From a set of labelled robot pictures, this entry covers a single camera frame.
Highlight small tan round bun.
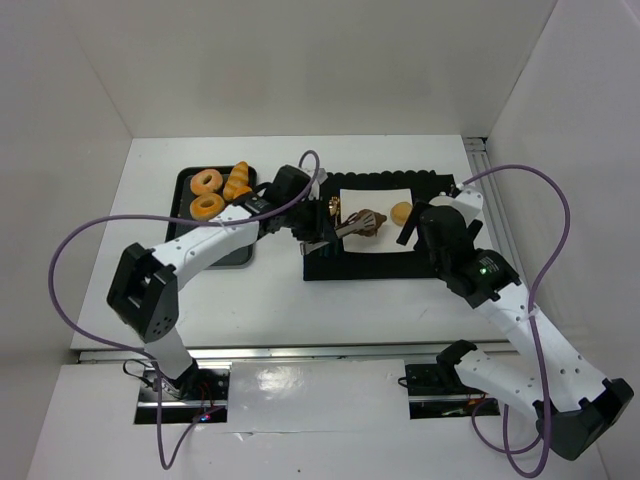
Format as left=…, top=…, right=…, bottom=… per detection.
left=390, top=202, right=413, bottom=227

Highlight brown chocolate bread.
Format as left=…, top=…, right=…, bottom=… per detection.
left=348, top=209, right=387, bottom=237

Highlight metal tongs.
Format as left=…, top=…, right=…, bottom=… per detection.
left=300, top=219, right=353, bottom=256

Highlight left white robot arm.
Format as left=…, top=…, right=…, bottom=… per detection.
left=107, top=165, right=336, bottom=397

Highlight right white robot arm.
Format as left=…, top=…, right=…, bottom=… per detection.
left=398, top=201, right=634, bottom=461

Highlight long bread loaf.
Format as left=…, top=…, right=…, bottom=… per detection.
left=223, top=161, right=249, bottom=202

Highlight white cup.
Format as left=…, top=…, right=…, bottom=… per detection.
left=429, top=195, right=455, bottom=207

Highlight white square plate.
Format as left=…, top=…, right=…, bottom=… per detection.
left=340, top=189, right=418, bottom=254

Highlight black placemat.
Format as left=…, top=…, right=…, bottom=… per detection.
left=303, top=170, right=454, bottom=281

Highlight round orange bun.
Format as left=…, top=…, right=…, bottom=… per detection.
left=233, top=185, right=253, bottom=200

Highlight lower glazed donut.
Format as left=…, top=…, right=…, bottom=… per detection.
left=189, top=193, right=226, bottom=221

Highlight glazed donut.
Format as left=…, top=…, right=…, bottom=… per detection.
left=190, top=168, right=224, bottom=196
left=189, top=193, right=226, bottom=221

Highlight upper glazed donut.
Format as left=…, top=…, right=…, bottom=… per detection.
left=190, top=168, right=224, bottom=196

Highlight black baking tray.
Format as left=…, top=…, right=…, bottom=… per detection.
left=165, top=167, right=253, bottom=269

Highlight gold spoon dark handle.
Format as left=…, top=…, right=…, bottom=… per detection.
left=328, top=197, right=340, bottom=217

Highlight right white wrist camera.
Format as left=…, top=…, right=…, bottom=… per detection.
left=450, top=185, right=484, bottom=224

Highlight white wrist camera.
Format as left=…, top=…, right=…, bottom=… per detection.
left=450, top=185, right=484, bottom=224
left=315, top=168, right=328, bottom=185

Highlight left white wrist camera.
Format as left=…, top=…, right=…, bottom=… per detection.
left=315, top=168, right=328, bottom=185

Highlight aluminium rail right side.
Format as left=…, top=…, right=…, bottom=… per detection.
left=462, top=137, right=529, bottom=286

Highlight aluminium rail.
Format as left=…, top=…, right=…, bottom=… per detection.
left=78, top=341, right=515, bottom=364
left=462, top=137, right=529, bottom=286

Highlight aluminium rail front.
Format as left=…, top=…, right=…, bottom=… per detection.
left=78, top=341, right=515, bottom=364

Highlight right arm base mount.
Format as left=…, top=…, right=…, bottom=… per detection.
left=397, top=363, right=500, bottom=420

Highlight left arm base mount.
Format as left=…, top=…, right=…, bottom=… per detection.
left=122, top=359, right=231, bottom=425

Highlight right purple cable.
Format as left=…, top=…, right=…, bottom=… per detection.
left=457, top=163, right=572, bottom=476

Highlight purple cable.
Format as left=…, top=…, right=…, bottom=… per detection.
left=48, top=149, right=321, bottom=471
left=457, top=163, right=572, bottom=476

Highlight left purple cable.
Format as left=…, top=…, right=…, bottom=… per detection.
left=48, top=149, right=321, bottom=471

